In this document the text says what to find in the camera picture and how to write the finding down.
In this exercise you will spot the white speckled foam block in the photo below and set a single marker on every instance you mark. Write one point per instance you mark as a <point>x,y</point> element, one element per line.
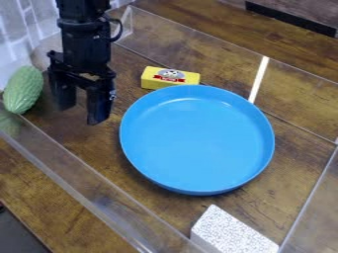
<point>220,233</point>

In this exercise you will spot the clear acrylic enclosure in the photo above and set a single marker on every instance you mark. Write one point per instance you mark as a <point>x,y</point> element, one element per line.
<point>73,190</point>

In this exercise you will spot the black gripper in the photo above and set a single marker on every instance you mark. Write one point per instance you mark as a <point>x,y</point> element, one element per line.
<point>78,65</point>

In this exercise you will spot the white sheer curtain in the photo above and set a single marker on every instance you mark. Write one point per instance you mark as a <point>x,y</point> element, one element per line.
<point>26,23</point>

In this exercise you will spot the green bumpy gourd toy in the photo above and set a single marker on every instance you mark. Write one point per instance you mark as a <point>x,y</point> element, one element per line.
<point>22,89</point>

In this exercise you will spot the blue round tray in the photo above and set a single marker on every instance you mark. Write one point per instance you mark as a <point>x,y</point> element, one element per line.
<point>196,139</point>

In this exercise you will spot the yellow rectangular block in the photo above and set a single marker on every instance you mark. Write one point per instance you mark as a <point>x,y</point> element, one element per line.
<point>156,77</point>

